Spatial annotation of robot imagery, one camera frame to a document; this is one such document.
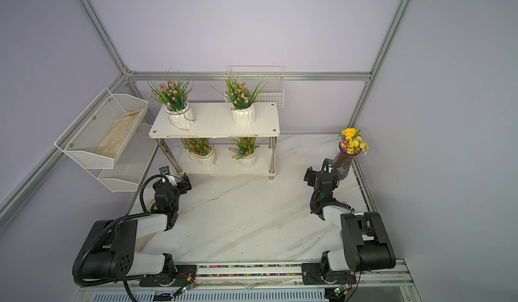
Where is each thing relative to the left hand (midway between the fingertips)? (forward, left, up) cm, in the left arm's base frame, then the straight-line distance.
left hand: (175, 178), depth 91 cm
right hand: (+3, -68, 0) cm, 68 cm away
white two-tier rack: (+11, -22, +25) cm, 35 cm away
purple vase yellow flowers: (+7, -78, +15) cm, 80 cm away
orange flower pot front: (+8, -33, +10) cm, 35 cm away
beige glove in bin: (+3, +18, +21) cm, 28 cm away
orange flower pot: (+9, -13, +11) cm, 19 cm away
